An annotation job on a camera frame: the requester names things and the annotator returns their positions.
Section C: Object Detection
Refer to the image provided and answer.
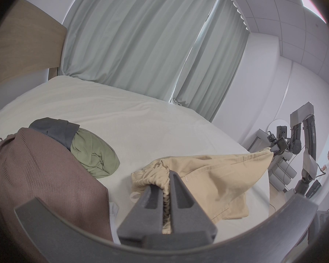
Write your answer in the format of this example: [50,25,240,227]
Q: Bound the beige shorts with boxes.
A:
[130,150,275,235]

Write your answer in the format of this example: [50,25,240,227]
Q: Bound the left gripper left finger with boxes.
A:
[117,185,165,247]

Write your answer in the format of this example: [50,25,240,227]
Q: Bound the pale green curtain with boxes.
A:
[171,0,250,123]
[58,0,222,103]

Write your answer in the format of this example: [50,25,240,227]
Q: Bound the green garment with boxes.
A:
[70,128,120,179]

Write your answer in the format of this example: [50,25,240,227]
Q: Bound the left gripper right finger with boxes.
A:
[162,170,218,244]

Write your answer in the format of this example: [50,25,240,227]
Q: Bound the black garment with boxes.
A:
[29,117,81,150]

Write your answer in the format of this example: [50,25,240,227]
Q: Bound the brown garment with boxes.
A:
[0,127,114,242]

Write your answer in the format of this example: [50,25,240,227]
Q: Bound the white garment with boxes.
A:
[109,202,122,244]

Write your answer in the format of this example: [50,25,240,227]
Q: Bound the bed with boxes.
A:
[0,0,272,246]

